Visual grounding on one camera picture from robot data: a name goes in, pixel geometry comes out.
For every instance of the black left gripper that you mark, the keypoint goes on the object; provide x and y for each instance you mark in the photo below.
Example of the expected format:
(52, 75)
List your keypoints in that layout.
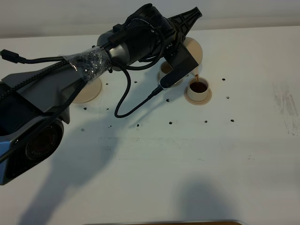
(171, 33)

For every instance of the beige ceramic teapot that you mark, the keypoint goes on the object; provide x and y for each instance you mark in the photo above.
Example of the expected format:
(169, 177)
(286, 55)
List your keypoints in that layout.
(196, 51)

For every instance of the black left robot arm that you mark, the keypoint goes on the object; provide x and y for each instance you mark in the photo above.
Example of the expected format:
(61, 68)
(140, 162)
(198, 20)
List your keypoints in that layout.
(35, 105)

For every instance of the beige teapot saucer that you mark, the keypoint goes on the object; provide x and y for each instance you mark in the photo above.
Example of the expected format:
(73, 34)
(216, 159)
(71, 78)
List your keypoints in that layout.
(89, 92)

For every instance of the beige teacup far left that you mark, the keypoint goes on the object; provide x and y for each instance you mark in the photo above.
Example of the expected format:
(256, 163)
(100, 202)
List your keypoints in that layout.
(165, 68)

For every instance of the beige teacup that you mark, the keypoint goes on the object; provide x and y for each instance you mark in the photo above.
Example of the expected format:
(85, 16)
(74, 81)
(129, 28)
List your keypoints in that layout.
(165, 68)
(198, 89)

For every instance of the beige teacup near right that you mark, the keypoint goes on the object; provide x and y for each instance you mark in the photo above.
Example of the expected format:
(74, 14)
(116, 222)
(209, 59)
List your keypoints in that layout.
(198, 89)

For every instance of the beige saucer near right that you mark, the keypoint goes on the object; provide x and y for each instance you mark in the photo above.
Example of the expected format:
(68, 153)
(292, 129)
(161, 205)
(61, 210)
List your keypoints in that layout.
(206, 99)

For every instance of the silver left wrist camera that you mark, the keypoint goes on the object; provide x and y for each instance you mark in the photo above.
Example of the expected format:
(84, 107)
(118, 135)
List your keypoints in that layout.
(174, 77)

